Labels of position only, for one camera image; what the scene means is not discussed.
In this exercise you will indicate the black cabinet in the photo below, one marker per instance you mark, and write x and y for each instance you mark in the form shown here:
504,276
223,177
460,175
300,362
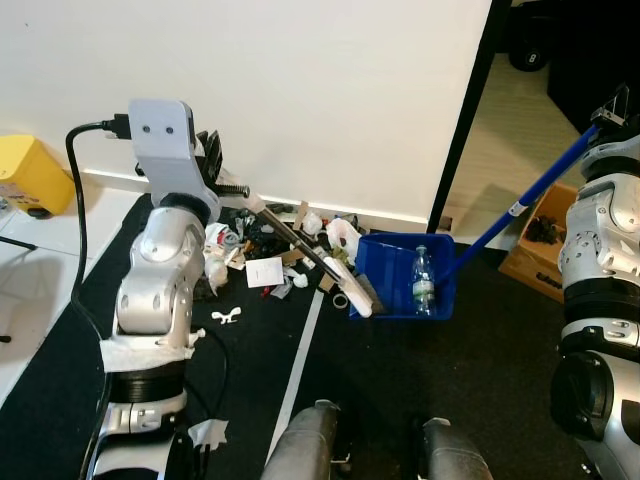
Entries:
590,50

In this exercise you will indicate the white paper card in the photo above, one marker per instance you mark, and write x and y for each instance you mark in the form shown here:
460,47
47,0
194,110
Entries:
265,273

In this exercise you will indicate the grey left robot leg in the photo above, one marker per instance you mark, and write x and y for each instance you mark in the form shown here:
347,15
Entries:
305,445

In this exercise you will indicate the grey right robot leg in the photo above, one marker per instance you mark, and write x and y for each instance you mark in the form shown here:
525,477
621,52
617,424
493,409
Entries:
455,455

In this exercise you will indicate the small white tissue scrap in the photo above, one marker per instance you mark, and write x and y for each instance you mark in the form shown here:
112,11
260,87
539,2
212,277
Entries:
311,222

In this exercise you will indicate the brown cardboard box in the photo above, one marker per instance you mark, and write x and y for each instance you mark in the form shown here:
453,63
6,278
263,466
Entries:
535,265

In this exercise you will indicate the white green printed wrapper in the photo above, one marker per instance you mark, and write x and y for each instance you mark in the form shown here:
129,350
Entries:
218,240

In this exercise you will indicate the clear plastic bottle green label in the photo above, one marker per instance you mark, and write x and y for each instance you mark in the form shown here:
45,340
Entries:
424,285

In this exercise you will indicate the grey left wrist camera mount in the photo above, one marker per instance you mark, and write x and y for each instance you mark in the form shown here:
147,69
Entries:
162,140

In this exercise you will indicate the black door frame post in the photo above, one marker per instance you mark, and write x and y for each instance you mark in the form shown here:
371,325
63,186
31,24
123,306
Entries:
470,110

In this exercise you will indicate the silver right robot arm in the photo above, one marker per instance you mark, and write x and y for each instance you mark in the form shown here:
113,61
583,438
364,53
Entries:
600,230

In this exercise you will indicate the yellow plastic container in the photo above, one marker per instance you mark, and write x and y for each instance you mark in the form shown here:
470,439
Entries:
30,175

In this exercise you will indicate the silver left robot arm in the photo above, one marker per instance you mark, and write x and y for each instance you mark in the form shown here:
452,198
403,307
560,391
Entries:
160,280

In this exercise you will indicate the white hand brush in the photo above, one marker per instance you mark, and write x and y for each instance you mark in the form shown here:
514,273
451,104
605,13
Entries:
345,285

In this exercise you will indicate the grey robot leg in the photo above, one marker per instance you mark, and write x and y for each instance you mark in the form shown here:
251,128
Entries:
455,455
305,445

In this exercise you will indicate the black floor mat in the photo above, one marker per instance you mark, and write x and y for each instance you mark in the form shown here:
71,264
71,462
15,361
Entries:
420,380

